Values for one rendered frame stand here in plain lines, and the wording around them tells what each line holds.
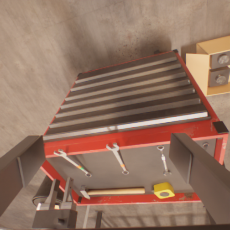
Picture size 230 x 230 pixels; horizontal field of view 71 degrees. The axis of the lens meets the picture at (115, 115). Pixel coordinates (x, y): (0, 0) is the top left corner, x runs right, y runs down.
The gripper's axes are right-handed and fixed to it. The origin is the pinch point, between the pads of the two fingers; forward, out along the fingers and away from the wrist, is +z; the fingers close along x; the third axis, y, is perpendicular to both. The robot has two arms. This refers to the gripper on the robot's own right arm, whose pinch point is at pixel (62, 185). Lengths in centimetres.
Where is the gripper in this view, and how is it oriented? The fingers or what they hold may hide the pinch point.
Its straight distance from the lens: 65.7
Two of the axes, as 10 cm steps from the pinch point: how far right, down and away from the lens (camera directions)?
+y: -3.5, -6.0, -7.2
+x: -9.4, 2.1, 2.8
